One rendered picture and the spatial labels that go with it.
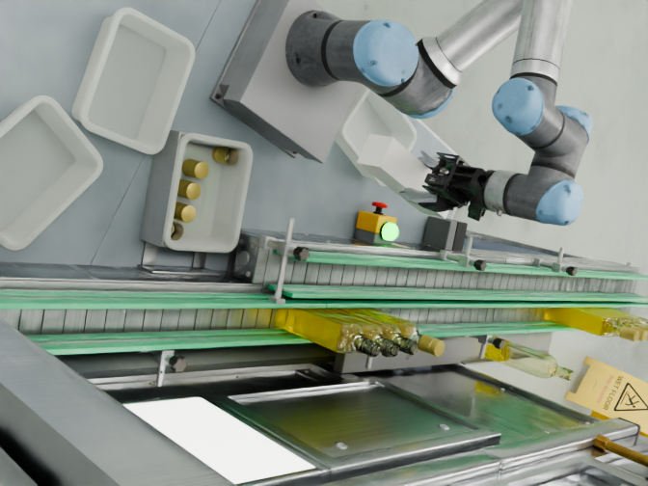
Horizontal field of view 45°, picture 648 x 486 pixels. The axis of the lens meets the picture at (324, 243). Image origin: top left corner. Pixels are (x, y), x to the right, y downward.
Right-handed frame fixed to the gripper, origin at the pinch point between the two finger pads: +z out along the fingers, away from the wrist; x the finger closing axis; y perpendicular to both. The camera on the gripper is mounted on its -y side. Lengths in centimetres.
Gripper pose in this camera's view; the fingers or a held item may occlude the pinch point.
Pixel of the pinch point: (414, 178)
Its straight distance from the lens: 153.3
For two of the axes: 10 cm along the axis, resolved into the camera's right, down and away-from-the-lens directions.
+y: -6.1, -3.8, -7.0
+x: -4.1, 9.0, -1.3
